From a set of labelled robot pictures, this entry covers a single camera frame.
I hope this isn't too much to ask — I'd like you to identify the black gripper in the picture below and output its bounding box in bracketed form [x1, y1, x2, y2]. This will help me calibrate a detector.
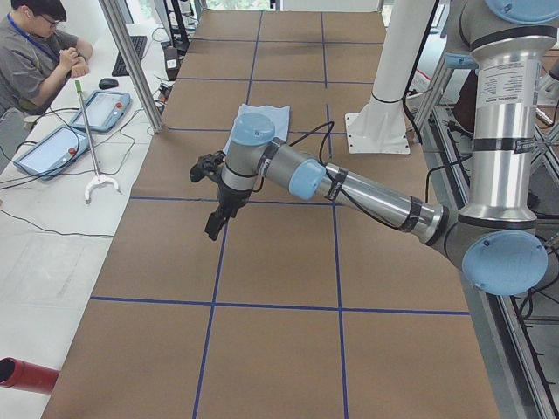
[190, 151, 250, 241]

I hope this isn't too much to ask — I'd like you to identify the light blue t-shirt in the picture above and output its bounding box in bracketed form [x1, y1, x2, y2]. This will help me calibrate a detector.
[222, 104, 290, 155]

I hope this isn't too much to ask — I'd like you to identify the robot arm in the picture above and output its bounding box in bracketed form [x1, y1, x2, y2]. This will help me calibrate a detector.
[190, 1, 558, 296]

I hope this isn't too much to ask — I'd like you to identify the metal reacher grabber tool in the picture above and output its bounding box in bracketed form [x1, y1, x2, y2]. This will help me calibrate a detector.
[75, 80, 121, 204]

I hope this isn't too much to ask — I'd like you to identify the far teach pendant tablet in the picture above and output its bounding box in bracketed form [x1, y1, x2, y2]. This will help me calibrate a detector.
[78, 90, 131, 134]

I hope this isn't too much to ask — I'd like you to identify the teach pendant tablet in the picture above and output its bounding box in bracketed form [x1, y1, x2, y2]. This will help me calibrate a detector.
[14, 127, 89, 180]
[78, 90, 131, 134]

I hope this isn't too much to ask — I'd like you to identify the black box with label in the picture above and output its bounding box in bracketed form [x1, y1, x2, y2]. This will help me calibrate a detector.
[163, 46, 180, 81]

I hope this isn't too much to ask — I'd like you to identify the near teach pendant tablet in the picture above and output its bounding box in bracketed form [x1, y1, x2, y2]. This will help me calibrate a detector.
[14, 127, 89, 180]

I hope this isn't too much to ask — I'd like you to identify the black computer mouse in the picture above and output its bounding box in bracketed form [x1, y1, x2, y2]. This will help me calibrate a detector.
[98, 78, 119, 90]

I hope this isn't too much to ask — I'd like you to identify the black keyboard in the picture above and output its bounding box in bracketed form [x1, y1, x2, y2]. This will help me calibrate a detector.
[111, 34, 148, 78]

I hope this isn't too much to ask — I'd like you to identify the seated person in grey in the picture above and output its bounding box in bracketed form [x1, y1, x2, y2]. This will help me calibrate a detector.
[0, 0, 94, 132]

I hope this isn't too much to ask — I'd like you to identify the red cylinder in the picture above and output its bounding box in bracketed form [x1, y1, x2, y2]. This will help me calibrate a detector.
[1, 357, 59, 395]

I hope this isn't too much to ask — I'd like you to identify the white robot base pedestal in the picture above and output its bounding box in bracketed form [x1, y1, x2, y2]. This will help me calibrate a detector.
[345, 0, 438, 155]

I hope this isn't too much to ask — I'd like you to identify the grey aluminium frame post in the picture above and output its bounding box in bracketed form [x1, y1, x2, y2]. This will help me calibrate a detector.
[99, 0, 162, 134]

